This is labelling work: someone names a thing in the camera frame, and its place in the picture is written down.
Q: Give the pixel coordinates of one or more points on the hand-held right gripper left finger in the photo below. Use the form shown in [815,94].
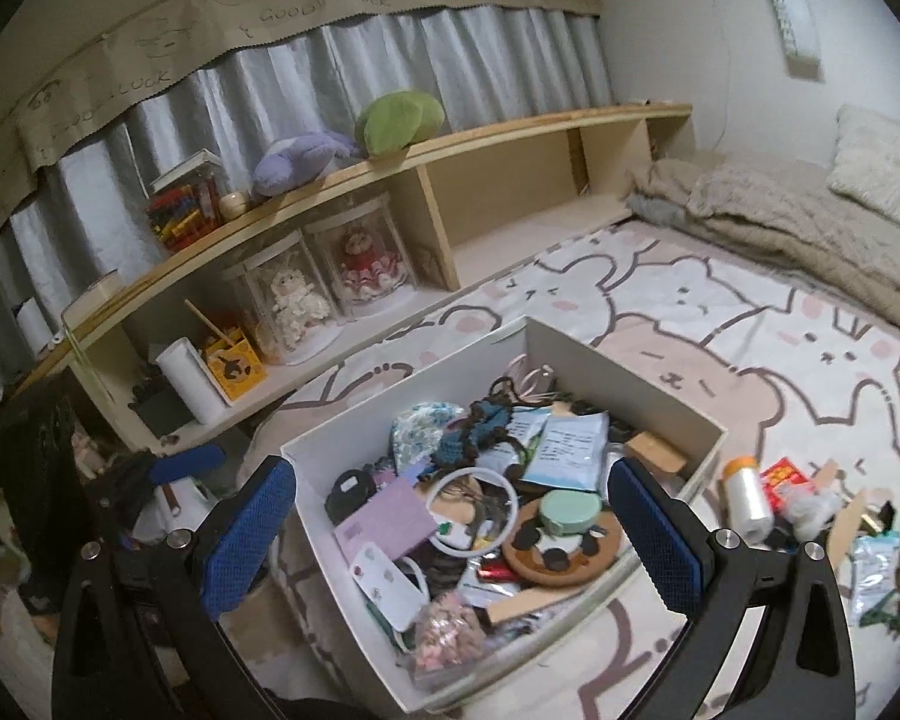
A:
[244,540]

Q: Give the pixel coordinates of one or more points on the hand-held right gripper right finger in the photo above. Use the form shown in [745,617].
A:
[660,540]

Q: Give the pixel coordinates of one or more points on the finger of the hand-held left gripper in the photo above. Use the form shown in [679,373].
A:
[187,463]

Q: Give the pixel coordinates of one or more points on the white storage box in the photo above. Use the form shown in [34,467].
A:
[345,615]

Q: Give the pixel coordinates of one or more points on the paper towel roll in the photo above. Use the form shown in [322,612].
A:
[191,382]

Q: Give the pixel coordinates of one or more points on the wooden block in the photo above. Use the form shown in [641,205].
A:
[656,454]

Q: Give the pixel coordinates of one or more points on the round green tin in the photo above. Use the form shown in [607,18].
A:
[571,514]

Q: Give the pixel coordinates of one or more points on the clear bottle with orange cap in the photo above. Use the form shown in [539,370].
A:
[748,502]

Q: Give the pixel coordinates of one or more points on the cookie shaped coaster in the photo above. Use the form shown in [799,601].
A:
[562,559]

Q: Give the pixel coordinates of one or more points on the yellow cardboard box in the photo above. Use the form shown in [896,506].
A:
[236,367]

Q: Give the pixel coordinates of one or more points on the black round pouch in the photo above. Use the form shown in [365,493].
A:
[349,495]

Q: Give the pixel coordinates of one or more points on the teal foil packet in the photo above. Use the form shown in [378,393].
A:
[570,450]

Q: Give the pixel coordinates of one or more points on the white tissue roll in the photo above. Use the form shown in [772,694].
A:
[34,326]

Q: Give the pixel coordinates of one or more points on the red snack packet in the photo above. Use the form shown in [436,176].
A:
[787,480]

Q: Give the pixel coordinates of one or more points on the lilac card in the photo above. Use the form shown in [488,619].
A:
[386,521]

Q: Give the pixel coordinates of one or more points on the white earring card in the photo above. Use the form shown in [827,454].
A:
[386,585]

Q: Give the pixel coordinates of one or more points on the small white plush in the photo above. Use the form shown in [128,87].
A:
[814,514]

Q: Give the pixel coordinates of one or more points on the clear doll display case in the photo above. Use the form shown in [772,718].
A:
[259,292]
[401,240]

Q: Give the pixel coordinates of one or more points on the white dress doll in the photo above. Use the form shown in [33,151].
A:
[300,307]

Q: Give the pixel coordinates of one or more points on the flat wooden piece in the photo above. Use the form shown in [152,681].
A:
[855,521]

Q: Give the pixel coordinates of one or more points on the pink ribbon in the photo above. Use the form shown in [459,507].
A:
[529,382]

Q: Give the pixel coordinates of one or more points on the floral fabric pouch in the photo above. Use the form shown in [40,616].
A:
[420,431]

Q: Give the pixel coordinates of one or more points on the dark teal crochet piece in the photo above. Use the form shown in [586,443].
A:
[480,427]

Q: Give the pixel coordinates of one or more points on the silver teal packet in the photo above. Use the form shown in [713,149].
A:
[874,574]

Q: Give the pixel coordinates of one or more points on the bag of pink beads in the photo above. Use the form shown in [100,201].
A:
[450,634]

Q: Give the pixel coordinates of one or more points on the bunny printed blanket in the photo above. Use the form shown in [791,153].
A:
[720,300]

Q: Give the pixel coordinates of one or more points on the clear jar of crayons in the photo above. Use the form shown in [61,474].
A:
[184,210]

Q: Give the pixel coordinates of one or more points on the small wooden ball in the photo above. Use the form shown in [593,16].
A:
[235,205]

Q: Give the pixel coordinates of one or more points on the red dress doll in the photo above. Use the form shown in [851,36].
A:
[366,262]

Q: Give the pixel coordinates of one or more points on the purple plush toy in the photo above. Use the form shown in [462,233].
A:
[292,161]

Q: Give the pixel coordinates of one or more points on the beige comforter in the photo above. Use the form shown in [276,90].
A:
[780,217]

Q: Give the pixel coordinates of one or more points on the green plush toy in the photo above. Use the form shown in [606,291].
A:
[397,120]

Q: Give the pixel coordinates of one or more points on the fluffy beige pillow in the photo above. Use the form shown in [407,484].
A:
[881,165]

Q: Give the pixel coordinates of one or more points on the long wooden shelf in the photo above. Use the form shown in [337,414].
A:
[495,136]

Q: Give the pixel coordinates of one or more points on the grey curtain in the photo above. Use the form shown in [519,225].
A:
[420,67]

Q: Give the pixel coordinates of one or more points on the brown paper valance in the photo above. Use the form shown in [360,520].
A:
[270,7]

